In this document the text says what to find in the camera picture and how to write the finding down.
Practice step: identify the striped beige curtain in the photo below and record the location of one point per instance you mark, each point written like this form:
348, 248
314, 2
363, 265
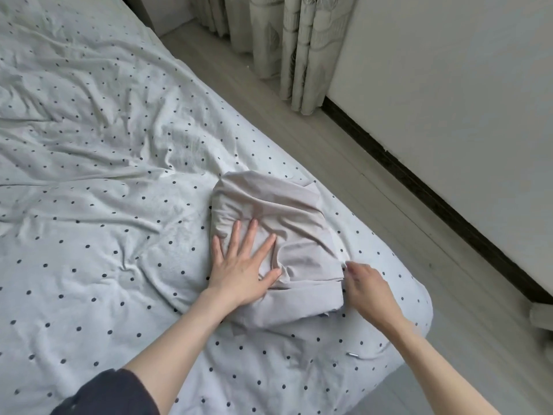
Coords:
285, 39
543, 320

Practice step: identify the person's right forearm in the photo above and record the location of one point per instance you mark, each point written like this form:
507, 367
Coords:
441, 371

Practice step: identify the person's right hand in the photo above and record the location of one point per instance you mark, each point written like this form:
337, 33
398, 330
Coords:
371, 294

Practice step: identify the white dotted bed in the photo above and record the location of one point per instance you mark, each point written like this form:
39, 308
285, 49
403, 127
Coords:
104, 125

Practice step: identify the person's left hand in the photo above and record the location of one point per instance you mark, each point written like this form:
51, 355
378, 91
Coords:
238, 272

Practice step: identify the light grey smocked garment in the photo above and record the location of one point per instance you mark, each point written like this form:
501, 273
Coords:
285, 220

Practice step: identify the person's left forearm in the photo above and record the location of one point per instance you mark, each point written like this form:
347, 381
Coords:
181, 354

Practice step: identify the person's black left sleeve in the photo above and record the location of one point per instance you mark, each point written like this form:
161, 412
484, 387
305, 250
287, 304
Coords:
108, 395

